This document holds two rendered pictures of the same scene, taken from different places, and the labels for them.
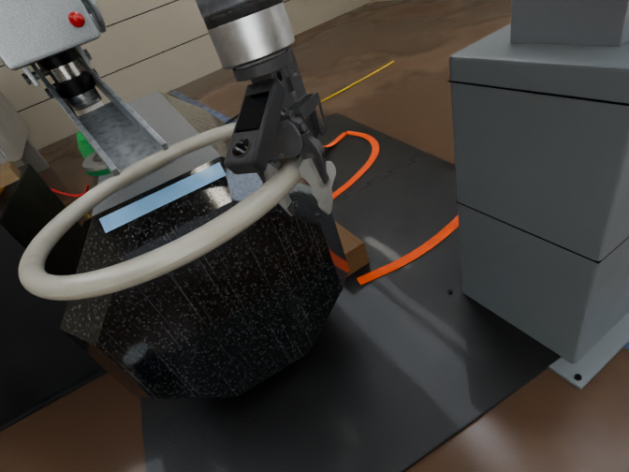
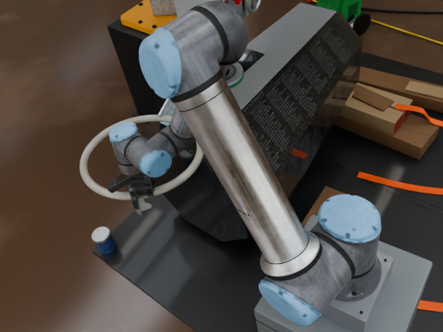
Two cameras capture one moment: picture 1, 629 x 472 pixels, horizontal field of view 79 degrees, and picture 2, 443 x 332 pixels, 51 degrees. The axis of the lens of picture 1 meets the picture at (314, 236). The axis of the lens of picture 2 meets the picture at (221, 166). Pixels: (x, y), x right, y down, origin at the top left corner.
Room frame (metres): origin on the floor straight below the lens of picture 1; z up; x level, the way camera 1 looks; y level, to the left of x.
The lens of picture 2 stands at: (0.21, -1.13, 2.14)
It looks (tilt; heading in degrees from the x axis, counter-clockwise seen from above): 46 degrees down; 62
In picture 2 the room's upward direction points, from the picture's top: 12 degrees counter-clockwise
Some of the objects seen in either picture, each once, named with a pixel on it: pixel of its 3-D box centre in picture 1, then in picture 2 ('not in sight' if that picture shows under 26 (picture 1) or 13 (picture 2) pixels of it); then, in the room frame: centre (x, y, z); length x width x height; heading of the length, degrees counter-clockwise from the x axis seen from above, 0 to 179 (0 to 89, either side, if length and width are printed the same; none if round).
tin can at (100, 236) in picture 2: not in sight; (104, 240); (0.33, 0.61, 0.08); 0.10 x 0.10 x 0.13
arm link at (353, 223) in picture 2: not in sight; (346, 234); (0.76, -0.69, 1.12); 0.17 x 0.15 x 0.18; 8
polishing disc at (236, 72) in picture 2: (118, 150); (221, 73); (1.18, 0.47, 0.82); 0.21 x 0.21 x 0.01
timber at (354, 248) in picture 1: (336, 243); (323, 215); (1.32, -0.08, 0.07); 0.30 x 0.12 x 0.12; 19
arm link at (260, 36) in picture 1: (251, 39); (132, 161); (0.49, -0.01, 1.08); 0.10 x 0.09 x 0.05; 56
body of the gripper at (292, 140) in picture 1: (281, 107); (139, 179); (0.49, -0.02, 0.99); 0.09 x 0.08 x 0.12; 146
